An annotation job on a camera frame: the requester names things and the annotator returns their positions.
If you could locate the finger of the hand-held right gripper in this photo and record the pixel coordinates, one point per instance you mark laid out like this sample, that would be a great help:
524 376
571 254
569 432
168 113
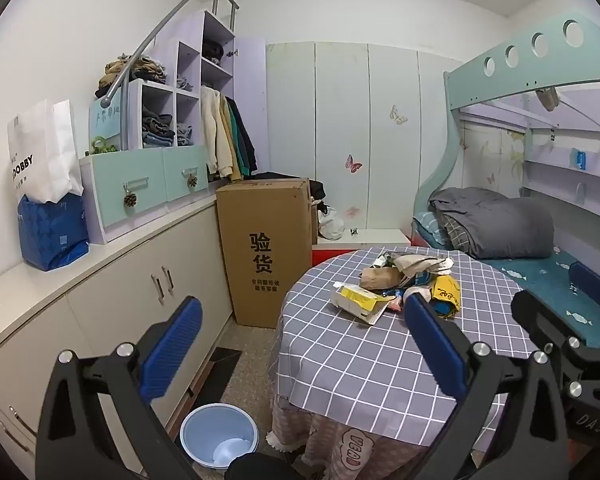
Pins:
592 282
535 320

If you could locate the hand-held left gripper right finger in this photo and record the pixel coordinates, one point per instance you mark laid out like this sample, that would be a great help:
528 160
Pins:
432 345

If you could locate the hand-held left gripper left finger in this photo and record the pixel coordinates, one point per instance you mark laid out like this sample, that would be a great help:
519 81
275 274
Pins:
172 345

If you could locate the yellow snack packet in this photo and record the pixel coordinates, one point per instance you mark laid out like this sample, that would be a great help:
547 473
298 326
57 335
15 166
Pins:
447 292

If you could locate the blue and white booklet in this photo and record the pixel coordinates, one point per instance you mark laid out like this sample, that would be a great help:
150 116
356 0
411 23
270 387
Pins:
422 280

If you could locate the beige paper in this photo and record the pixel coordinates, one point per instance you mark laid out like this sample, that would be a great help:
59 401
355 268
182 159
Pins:
420 261

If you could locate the brown paper bag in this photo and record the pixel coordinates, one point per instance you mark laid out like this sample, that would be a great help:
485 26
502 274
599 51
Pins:
380 277

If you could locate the light blue plastic bin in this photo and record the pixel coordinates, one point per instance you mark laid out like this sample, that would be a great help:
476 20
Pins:
200 430

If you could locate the yellow and white carton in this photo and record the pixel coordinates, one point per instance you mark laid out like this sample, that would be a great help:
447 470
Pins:
355 297

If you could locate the teal candy print bedsheet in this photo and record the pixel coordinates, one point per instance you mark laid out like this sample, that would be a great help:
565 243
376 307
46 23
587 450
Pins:
545 280

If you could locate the white low cabinet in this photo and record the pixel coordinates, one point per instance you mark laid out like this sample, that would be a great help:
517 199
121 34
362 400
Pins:
105 310

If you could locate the grey quilt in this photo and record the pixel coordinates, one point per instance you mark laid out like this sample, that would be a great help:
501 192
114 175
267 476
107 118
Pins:
505 220

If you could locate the grey plaid pillow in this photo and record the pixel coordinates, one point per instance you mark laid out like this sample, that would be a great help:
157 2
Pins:
452 232

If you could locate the blue plaid pillow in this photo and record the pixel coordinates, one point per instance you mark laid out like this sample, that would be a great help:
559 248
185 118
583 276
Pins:
422 222

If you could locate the small blue card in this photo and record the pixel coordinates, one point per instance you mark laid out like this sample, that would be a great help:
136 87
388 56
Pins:
578 158

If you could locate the pink printed table skirt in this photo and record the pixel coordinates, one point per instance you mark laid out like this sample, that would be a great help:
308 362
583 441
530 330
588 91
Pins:
330 440

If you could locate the pinecone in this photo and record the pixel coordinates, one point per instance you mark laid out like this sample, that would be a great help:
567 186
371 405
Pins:
193 181
130 200

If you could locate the person's dark clothing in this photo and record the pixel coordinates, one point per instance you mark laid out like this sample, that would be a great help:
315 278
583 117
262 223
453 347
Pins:
260 470

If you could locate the tall cardboard box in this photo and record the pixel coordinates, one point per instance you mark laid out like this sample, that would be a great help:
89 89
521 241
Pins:
260 220

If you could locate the pale pink butterfly sticker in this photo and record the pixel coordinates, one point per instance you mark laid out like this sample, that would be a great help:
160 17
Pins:
350 211

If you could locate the white plastic bag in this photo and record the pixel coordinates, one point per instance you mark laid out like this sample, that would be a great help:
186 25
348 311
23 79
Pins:
330 225

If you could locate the blue plastic bag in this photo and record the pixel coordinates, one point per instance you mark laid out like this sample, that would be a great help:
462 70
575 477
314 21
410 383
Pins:
50 235

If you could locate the narrow teal drawer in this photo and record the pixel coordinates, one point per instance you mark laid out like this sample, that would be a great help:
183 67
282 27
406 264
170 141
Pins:
180 170

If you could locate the wide teal drawer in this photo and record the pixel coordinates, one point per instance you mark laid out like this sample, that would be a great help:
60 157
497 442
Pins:
125 175

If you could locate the brown hanging item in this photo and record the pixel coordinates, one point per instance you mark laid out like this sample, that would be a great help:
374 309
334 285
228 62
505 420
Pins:
547 97

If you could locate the black cloth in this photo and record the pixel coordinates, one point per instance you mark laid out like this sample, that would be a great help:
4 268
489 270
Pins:
317 189

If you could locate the small folded clothes stack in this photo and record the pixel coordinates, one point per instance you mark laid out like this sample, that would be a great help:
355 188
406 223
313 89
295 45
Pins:
184 133

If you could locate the green plastic toy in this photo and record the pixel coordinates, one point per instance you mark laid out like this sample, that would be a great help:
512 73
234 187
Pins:
100 146

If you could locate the black hanging coat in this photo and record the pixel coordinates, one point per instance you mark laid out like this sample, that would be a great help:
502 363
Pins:
249 145

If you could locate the folded dark jeans stack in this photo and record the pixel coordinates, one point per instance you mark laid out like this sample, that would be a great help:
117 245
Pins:
157 127

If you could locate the cream hanging jacket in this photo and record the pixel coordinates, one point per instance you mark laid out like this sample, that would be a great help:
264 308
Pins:
212 130

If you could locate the teal hanging garment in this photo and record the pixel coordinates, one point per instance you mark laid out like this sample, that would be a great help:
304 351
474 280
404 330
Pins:
236 127

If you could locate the beige butterfly sticker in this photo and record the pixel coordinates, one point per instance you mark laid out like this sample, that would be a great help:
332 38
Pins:
397 115

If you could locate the white paper bag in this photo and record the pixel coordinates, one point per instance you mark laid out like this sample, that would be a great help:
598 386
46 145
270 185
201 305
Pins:
40 150

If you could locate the teal panel with handwriting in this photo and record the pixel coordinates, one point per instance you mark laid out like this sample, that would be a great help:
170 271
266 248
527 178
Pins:
105 117

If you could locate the pale sliding wardrobe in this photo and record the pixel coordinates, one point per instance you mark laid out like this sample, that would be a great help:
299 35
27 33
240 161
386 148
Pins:
340 110

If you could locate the folded grey garment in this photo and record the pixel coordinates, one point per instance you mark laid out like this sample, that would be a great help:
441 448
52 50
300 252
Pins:
185 82

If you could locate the brown clothes pile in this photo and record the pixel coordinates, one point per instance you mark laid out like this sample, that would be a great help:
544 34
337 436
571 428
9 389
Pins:
140 67

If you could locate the folded black garment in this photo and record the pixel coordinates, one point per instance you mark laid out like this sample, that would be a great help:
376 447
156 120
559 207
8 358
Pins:
212 50

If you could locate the purple cube shelf unit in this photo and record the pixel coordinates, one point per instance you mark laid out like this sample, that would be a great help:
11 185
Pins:
187 27

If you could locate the teal bunk bed frame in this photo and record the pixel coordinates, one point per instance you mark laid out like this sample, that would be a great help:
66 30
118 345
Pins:
480 85

